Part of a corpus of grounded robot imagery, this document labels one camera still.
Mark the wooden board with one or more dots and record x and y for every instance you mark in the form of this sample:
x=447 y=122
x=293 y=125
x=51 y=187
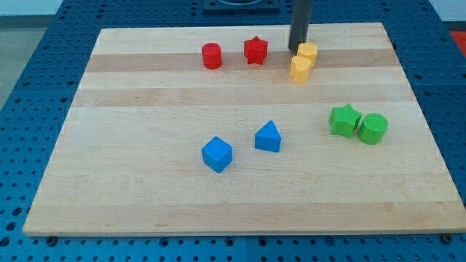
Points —
x=128 y=158

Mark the blue cube block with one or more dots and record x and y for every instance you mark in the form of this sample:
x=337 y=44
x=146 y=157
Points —
x=217 y=154

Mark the blue triangle block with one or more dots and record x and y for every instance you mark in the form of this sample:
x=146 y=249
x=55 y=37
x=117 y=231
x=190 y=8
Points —
x=268 y=138

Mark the red cylinder block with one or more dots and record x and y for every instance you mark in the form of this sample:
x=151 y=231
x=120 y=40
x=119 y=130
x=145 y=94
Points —
x=212 y=56

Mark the red star block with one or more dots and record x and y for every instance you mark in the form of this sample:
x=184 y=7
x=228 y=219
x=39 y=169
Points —
x=255 y=50

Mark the yellow hexagon block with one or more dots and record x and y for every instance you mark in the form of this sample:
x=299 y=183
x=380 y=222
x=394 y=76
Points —
x=309 y=51

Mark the green star block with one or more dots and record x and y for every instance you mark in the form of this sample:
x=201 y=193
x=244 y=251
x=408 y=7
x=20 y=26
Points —
x=344 y=120

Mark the green cylinder block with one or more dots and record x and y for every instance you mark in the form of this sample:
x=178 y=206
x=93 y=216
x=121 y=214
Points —
x=373 y=128

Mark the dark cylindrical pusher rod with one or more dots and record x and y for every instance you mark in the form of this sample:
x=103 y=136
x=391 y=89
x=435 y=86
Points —
x=302 y=11

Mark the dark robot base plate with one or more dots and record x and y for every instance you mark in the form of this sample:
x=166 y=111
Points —
x=211 y=6

